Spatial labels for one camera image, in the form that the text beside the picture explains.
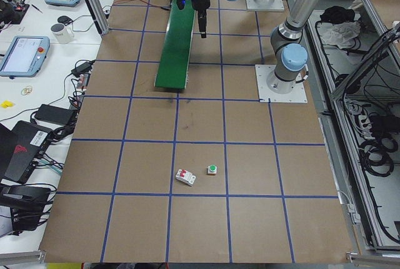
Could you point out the near teach pendant tablet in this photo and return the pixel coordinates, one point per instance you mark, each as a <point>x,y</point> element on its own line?
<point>25,56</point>

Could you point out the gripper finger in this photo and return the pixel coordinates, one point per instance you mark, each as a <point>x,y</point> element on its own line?
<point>202,23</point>

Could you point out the green push button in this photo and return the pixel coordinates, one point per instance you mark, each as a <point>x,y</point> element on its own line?
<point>212,170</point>

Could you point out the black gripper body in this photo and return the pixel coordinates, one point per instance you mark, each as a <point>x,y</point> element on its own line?
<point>200,2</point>

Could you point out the black power brick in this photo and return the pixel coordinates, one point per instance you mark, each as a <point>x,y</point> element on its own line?
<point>55,115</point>

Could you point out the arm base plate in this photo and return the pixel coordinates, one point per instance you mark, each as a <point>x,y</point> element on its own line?
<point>273,90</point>
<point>265,5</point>

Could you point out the white red circuit breaker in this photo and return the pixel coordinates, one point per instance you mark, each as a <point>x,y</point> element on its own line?
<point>186,177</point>

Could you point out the black laptop computer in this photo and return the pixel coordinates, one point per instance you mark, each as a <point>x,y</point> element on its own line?
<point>32,142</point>

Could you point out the white mug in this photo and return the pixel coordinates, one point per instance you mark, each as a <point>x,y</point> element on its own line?
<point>62,33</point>

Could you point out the green conveyor belt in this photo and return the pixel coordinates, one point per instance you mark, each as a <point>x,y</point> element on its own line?
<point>174,63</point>

